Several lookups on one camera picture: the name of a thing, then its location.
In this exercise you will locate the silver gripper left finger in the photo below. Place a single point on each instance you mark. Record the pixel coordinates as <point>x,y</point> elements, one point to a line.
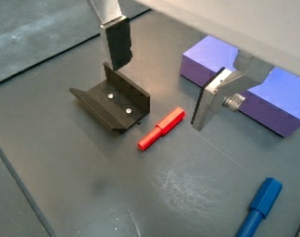
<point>114,31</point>

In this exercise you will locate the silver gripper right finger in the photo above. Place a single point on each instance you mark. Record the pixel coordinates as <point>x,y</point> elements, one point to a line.
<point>222,90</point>

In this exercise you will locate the blue peg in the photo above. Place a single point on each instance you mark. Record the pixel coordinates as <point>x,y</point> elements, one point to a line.
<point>260,207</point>

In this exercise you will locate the black angle fixture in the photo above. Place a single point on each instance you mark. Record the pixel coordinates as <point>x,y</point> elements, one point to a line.
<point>117,101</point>

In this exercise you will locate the purple base block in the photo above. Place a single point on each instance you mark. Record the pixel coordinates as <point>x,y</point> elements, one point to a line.
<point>272,103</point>

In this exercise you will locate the red peg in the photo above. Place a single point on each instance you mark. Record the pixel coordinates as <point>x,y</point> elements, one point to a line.
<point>162,128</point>

